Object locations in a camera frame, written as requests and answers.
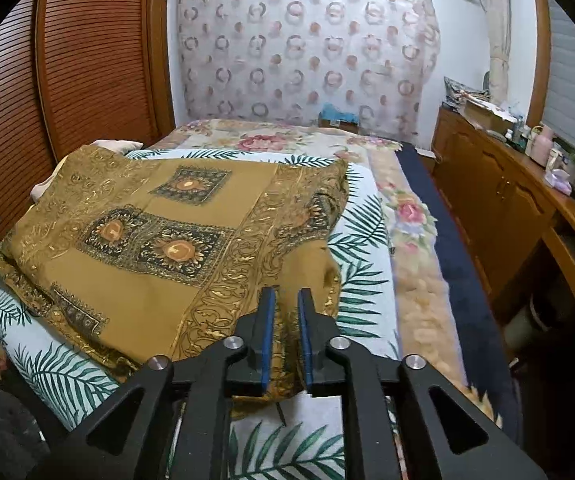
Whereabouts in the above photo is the circle print curtain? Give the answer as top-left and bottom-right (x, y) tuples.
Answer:
(174, 0), (441, 141)

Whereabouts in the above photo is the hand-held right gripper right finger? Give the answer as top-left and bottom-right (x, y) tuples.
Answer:
(297, 287), (548, 480)

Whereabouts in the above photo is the purple tissue pack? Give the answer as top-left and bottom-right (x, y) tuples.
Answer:
(544, 169), (575, 194)

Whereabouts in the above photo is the stack of folded cloths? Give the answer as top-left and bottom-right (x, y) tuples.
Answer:
(442, 76), (491, 111)

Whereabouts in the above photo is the open cardboard box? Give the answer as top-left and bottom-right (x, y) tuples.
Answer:
(462, 97), (519, 132)

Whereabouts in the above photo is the beige lace curtain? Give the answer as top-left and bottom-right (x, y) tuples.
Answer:
(484, 0), (514, 102)

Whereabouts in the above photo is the louvered wooden wardrobe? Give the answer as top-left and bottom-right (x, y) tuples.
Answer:
(0, 0), (176, 301)

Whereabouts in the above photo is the grey round container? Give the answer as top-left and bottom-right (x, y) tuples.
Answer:
(503, 285), (569, 352)

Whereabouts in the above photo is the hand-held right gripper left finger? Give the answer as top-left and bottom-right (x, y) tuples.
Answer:
(37, 286), (282, 480)

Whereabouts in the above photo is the wooden cabinet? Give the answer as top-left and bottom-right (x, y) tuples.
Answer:
(430, 105), (575, 322)

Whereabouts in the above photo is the navy blue bed sheet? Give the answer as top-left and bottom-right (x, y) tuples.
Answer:
(396, 144), (524, 438)

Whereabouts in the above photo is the gold patterned cloth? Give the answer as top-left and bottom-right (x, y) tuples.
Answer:
(0, 145), (352, 418)

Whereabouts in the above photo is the small cardboard box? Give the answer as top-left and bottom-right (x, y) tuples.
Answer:
(319, 117), (360, 135)

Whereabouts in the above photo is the wooden window frame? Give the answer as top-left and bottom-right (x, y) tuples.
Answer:
(524, 0), (554, 129)

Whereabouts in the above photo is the beige cloth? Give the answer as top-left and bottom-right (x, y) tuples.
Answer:
(30, 140), (144, 201)

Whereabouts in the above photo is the leaf print blanket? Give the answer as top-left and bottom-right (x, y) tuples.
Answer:
(0, 147), (403, 480)

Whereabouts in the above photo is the floral quilt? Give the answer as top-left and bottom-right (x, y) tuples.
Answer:
(144, 119), (498, 426)

